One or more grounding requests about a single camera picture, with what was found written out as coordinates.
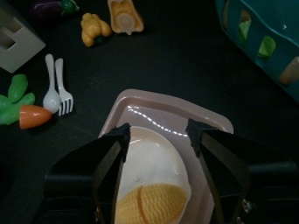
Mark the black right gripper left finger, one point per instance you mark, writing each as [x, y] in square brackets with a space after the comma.
[105, 163]

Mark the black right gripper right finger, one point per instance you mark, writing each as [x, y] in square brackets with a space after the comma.
[222, 157]

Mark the yellow toy corn piece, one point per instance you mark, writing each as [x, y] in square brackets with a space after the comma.
[155, 204]

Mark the pink plastic tray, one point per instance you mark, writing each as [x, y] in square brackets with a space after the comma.
[167, 116]

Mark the white plastic fork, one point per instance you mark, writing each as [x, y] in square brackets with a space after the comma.
[63, 93]

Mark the orange toy carrot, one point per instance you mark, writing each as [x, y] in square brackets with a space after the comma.
[23, 108]

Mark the white plastic spoon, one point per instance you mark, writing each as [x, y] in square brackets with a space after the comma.
[51, 87]

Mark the teal plastic basket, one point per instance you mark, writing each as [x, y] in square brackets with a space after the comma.
[269, 35]

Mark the yellow toy pepper whole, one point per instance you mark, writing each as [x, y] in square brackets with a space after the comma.
[93, 29]

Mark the white plastic box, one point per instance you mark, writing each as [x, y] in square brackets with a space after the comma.
[15, 43]

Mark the yellow toy pepper half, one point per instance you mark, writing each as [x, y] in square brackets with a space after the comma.
[125, 17]

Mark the purple toy eggplant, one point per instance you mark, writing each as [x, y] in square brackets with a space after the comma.
[51, 8]

